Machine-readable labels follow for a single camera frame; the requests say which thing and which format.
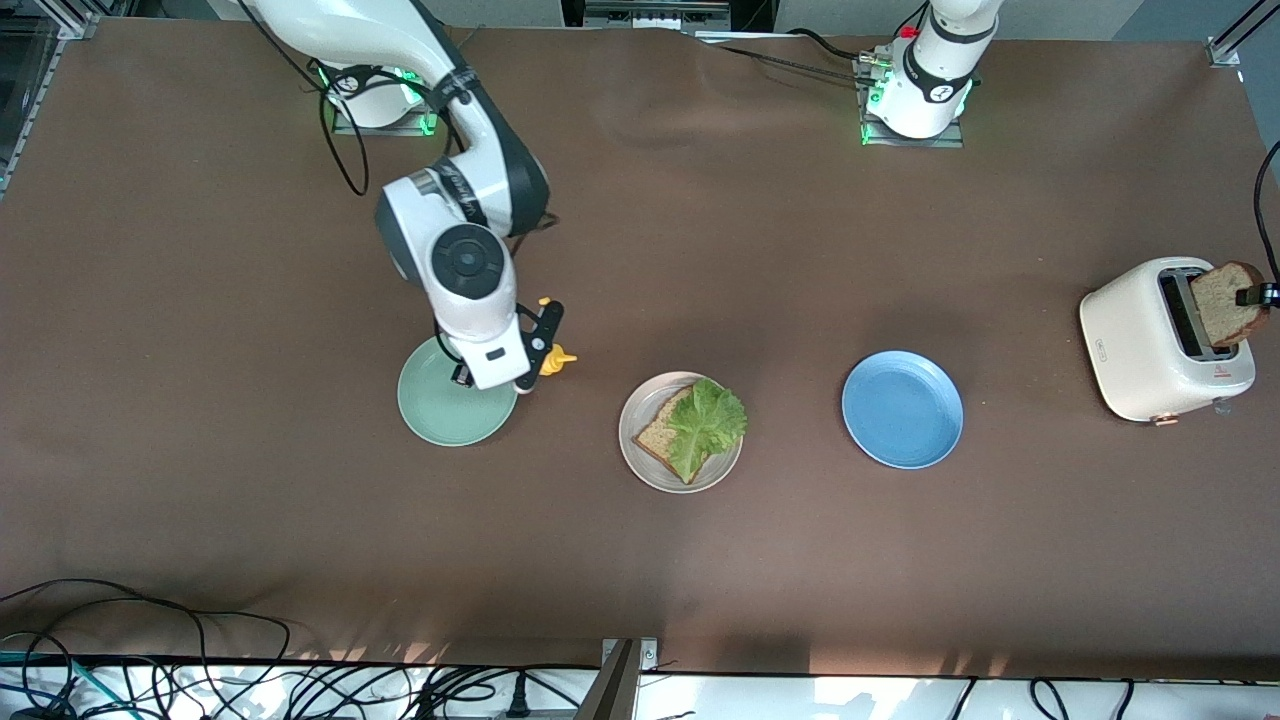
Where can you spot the black power plug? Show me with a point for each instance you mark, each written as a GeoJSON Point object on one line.
{"type": "Point", "coordinates": [517, 700]}

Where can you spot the beige plate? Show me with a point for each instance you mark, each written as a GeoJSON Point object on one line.
{"type": "Point", "coordinates": [640, 400]}

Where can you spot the green lettuce leaf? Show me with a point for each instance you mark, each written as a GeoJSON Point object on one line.
{"type": "Point", "coordinates": [705, 420]}

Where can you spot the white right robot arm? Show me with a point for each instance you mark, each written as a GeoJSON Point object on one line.
{"type": "Point", "coordinates": [300, 25]}

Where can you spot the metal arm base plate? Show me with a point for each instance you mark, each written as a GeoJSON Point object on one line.
{"type": "Point", "coordinates": [950, 138]}
{"type": "Point", "coordinates": [350, 128]}

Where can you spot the black metal frame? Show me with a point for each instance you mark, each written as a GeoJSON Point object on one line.
{"type": "Point", "coordinates": [570, 12]}

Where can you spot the yellow mustard squeeze bottle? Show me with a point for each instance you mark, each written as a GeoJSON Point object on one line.
{"type": "Point", "coordinates": [556, 358]}

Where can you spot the brown bread slice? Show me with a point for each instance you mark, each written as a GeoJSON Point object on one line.
{"type": "Point", "coordinates": [1222, 305]}
{"type": "Point", "coordinates": [655, 435]}

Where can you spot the blue plate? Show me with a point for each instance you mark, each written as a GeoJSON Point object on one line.
{"type": "Point", "coordinates": [902, 410]}

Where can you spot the white toaster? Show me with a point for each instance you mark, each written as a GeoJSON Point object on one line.
{"type": "Point", "coordinates": [1125, 350]}

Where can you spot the grey power strip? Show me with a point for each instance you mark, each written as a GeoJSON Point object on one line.
{"type": "Point", "coordinates": [655, 12]}

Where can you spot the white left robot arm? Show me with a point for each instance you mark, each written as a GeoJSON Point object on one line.
{"type": "Point", "coordinates": [935, 70]}

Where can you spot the aluminium profile post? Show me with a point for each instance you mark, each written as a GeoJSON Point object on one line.
{"type": "Point", "coordinates": [620, 690]}

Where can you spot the aluminium frame rail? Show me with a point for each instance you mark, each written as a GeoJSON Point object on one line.
{"type": "Point", "coordinates": [1225, 55]}
{"type": "Point", "coordinates": [78, 28]}

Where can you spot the green plate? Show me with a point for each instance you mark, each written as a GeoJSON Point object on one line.
{"type": "Point", "coordinates": [440, 412]}

